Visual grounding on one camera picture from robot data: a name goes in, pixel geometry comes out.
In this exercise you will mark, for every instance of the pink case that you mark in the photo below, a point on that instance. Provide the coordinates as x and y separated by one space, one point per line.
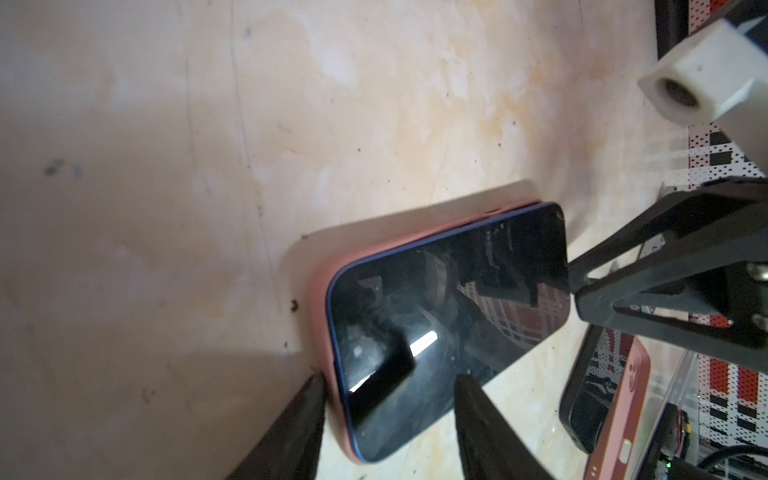
611 456
389 406

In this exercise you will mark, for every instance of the black phone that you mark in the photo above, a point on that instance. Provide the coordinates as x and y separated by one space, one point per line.
501 290
592 385

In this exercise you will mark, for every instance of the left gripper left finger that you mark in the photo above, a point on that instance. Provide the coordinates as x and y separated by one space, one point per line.
290 448

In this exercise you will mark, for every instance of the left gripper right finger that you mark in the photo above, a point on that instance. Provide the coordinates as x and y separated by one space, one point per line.
488 447

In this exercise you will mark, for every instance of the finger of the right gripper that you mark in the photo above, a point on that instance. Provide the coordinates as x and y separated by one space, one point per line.
691 271

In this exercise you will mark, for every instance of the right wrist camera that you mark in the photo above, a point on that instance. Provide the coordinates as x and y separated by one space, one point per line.
717 75

